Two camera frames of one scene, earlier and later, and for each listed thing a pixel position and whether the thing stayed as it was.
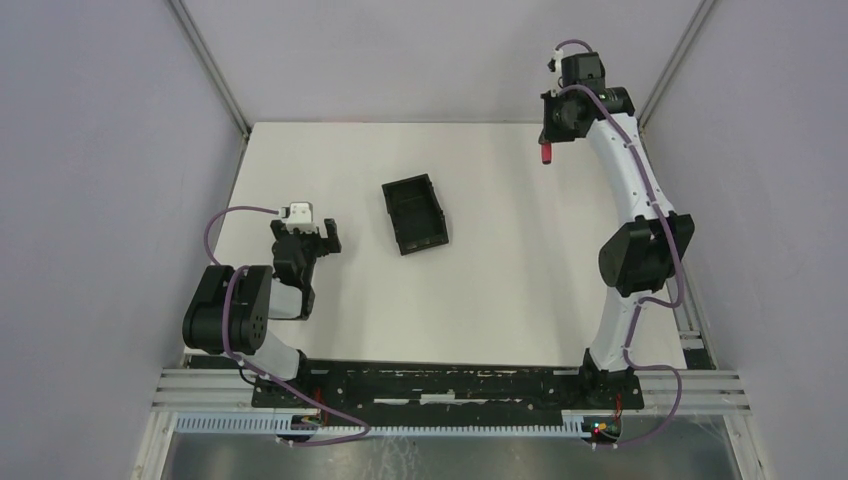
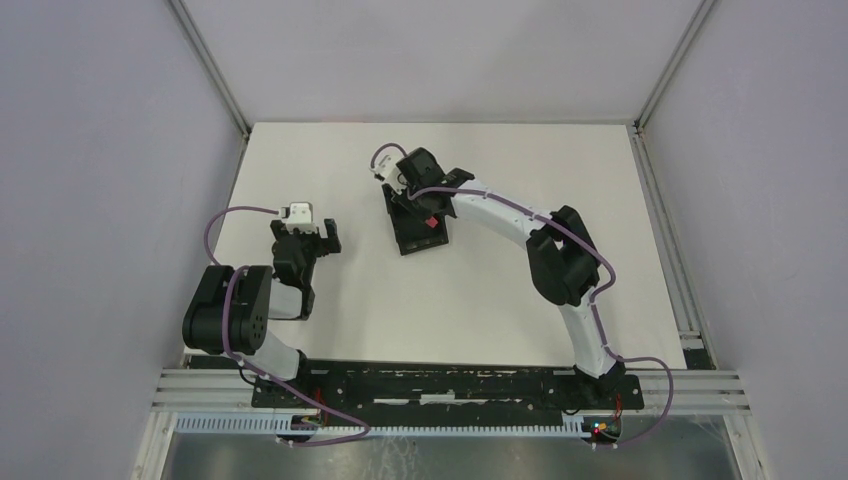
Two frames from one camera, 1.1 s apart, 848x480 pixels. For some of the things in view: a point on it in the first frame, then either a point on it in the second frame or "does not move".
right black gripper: (549, 133) -> (403, 197)
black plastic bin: (415, 213) does not move
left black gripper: (333, 243) does not move
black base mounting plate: (447, 395) does not move
